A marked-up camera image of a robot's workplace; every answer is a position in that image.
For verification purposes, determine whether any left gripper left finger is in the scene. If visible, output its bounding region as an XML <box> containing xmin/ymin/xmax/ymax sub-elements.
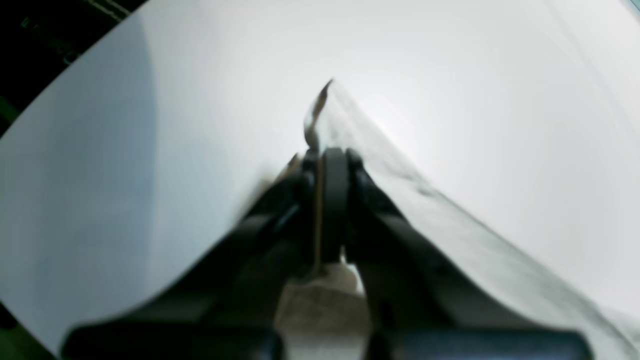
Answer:
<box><xmin>62</xmin><ymin>152</ymin><xmax>319</xmax><ymax>360</ymax></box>

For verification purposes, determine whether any beige t-shirt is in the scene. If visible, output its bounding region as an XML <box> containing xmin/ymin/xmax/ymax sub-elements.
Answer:
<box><xmin>275</xmin><ymin>80</ymin><xmax>639</xmax><ymax>360</ymax></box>

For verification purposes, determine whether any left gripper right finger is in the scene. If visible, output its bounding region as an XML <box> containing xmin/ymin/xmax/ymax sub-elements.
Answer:
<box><xmin>320</xmin><ymin>148</ymin><xmax>594</xmax><ymax>360</ymax></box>

